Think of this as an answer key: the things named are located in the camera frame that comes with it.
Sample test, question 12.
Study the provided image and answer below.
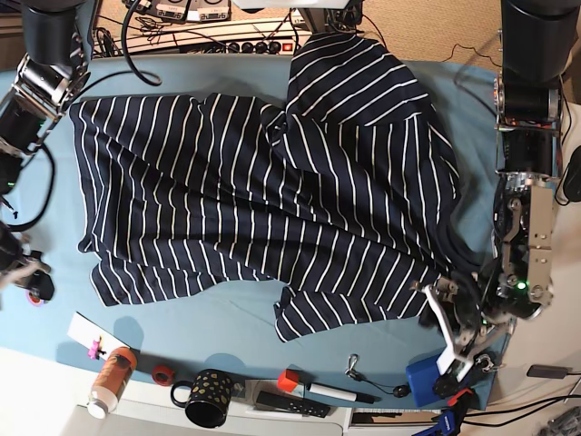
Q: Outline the black knob on box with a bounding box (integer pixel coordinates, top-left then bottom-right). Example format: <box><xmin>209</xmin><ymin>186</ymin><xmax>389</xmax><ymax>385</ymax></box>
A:
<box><xmin>432</xmin><ymin>373</ymin><xmax>462</xmax><ymax>399</ymax></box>

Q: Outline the white black marker pen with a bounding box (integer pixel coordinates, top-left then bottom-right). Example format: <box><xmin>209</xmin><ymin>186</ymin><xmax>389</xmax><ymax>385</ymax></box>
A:
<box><xmin>305</xmin><ymin>383</ymin><xmax>377</xmax><ymax>404</ymax></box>

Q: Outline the black power strip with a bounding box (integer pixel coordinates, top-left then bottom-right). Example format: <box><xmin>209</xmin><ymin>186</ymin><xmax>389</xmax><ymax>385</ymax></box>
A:
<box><xmin>194</xmin><ymin>40</ymin><xmax>295</xmax><ymax>55</ymax></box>

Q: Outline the silver carabiner keyring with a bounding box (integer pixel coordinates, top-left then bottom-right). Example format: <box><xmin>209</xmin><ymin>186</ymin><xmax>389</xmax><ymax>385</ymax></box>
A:
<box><xmin>474</xmin><ymin>352</ymin><xmax>505</xmax><ymax>373</ymax></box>

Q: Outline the orange red cube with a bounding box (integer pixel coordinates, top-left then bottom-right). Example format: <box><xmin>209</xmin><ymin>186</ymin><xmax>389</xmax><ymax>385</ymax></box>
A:
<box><xmin>277</xmin><ymin>369</ymin><xmax>300</xmax><ymax>393</ymax></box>

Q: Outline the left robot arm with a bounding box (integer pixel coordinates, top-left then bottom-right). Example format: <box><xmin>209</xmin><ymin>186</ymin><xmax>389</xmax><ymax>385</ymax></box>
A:
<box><xmin>420</xmin><ymin>1</ymin><xmax>580</xmax><ymax>367</ymax></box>

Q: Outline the black remote control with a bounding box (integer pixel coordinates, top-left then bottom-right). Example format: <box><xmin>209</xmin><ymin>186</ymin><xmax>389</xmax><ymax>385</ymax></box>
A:
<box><xmin>256</xmin><ymin>391</ymin><xmax>331</xmax><ymax>418</ymax></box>

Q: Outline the red tape roll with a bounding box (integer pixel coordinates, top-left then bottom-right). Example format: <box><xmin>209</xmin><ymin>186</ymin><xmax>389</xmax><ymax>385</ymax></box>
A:
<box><xmin>152</xmin><ymin>364</ymin><xmax>175</xmax><ymax>387</ymax></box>

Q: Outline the teal table cloth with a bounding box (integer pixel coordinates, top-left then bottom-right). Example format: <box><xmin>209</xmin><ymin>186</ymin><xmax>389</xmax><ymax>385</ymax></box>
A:
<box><xmin>1</xmin><ymin>54</ymin><xmax>496</xmax><ymax>392</ymax></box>

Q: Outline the blue orange clamp bottom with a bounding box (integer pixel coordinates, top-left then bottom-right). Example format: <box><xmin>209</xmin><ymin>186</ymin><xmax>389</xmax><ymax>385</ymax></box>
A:
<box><xmin>417</xmin><ymin>388</ymin><xmax>478</xmax><ymax>436</ymax></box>

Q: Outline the purple tape roll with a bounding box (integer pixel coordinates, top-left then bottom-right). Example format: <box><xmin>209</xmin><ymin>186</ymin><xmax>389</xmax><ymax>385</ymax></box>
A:
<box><xmin>26</xmin><ymin>291</ymin><xmax>46</xmax><ymax>306</ymax></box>

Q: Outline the black lanyard with clip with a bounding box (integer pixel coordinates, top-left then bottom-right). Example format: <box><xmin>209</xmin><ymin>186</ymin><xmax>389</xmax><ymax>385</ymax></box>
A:
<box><xmin>344</xmin><ymin>353</ymin><xmax>410</xmax><ymax>400</ymax></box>

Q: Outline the navy white striped t-shirt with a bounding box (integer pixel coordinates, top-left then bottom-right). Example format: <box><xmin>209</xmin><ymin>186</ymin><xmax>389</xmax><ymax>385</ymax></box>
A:
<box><xmin>70</xmin><ymin>35</ymin><xmax>464</xmax><ymax>342</ymax></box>

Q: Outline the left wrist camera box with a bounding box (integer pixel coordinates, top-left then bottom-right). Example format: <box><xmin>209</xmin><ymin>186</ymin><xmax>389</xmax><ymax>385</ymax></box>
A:
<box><xmin>437</xmin><ymin>348</ymin><xmax>474</xmax><ymax>382</ymax></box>

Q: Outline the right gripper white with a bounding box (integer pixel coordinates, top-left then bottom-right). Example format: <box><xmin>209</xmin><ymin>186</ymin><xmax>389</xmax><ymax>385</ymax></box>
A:
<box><xmin>1</xmin><ymin>250</ymin><xmax>54</xmax><ymax>301</ymax></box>

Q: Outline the black computer mouse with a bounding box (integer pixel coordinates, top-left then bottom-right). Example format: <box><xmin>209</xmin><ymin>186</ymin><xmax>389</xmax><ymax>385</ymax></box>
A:
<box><xmin>562</xmin><ymin>146</ymin><xmax>581</xmax><ymax>203</ymax></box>

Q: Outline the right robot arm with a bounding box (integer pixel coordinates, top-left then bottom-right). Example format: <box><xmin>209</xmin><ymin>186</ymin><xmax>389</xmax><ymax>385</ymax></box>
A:
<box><xmin>1</xmin><ymin>1</ymin><xmax>90</xmax><ymax>304</ymax></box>

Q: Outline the white paper sheet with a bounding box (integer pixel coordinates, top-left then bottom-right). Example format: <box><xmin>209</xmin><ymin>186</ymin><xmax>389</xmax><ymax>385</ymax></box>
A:
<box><xmin>67</xmin><ymin>312</ymin><xmax>128</xmax><ymax>356</ymax></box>

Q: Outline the orange bottle white cap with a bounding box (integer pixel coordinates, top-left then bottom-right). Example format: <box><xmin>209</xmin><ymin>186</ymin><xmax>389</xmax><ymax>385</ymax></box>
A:
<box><xmin>87</xmin><ymin>347</ymin><xmax>137</xmax><ymax>419</ymax></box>

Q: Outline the black power adapter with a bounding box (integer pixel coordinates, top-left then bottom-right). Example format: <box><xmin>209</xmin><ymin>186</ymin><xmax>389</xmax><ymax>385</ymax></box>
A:
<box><xmin>527</xmin><ymin>364</ymin><xmax>570</xmax><ymax>380</ymax></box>

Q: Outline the blue plastic box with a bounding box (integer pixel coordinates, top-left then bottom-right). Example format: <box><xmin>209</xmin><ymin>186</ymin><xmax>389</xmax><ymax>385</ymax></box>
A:
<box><xmin>406</xmin><ymin>355</ymin><xmax>444</xmax><ymax>408</ymax></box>

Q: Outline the black mug gold pattern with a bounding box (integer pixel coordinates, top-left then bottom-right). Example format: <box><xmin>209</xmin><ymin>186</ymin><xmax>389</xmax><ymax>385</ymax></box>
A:
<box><xmin>170</xmin><ymin>369</ymin><xmax>234</xmax><ymax>429</ymax></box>

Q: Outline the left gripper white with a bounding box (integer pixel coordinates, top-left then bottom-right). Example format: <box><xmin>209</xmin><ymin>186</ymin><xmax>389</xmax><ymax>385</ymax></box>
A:
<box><xmin>410</xmin><ymin>276</ymin><xmax>517</xmax><ymax>360</ymax></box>

